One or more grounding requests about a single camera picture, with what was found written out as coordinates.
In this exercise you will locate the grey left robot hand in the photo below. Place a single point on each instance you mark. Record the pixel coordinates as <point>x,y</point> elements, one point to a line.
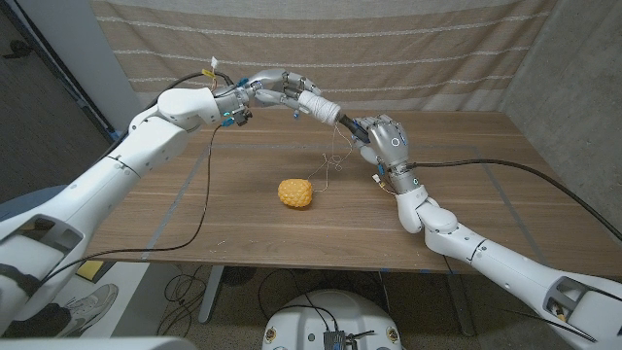
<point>272,79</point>

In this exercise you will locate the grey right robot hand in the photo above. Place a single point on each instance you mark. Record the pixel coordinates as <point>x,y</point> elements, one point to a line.
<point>389,146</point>

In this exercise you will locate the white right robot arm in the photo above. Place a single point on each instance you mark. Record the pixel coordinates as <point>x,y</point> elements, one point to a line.
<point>486,253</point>

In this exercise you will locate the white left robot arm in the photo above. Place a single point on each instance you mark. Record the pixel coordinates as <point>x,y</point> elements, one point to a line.
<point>112,185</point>

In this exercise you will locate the yellow bumpy sponge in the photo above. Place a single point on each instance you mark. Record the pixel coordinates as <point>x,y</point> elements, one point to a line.
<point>295,193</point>

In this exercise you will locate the beige striped cloth backdrop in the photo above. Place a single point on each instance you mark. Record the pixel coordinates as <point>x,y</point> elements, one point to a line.
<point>389,44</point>

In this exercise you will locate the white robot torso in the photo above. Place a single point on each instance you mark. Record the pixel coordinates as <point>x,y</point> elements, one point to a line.
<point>335,311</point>

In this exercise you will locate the black round object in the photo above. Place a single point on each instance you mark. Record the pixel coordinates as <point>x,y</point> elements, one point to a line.
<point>239,275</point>

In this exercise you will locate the small grey electronics box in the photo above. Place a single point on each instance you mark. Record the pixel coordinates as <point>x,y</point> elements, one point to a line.
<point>334,340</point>

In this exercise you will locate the white table leg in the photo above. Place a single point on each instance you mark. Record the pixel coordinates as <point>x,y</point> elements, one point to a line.
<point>211,296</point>

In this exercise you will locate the dark grey door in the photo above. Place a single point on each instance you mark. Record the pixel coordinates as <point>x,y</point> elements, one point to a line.
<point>34,97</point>

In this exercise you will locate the white floor board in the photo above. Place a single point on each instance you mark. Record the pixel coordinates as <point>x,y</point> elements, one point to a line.
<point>136,291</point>

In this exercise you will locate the yellow pad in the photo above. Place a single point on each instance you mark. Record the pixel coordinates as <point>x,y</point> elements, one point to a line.
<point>91,270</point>

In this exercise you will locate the blue grey chair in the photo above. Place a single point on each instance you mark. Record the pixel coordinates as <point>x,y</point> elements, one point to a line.
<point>24,204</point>

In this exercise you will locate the grey white sneaker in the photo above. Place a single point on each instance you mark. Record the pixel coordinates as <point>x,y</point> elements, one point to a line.
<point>94,304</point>

